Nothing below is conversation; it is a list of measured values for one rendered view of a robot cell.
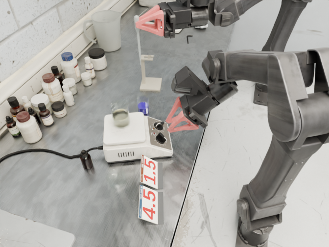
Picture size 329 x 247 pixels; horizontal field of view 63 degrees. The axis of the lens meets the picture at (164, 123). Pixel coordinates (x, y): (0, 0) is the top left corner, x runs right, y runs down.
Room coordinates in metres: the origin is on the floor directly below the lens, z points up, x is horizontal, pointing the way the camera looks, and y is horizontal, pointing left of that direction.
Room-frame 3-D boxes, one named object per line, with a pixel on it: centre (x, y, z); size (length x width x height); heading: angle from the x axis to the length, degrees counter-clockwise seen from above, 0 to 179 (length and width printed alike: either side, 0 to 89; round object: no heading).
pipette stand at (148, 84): (0.88, 0.05, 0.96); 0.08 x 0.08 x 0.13; 85
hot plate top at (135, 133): (0.56, 0.12, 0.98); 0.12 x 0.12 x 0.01; 7
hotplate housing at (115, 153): (0.56, 0.09, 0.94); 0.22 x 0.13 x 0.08; 97
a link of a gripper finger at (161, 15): (0.74, 0.04, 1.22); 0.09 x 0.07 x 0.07; 105
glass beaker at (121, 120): (0.57, 0.12, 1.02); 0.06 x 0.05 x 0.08; 136
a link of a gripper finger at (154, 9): (0.73, 0.03, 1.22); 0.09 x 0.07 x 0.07; 105
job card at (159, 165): (0.45, 0.04, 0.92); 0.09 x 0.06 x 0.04; 1
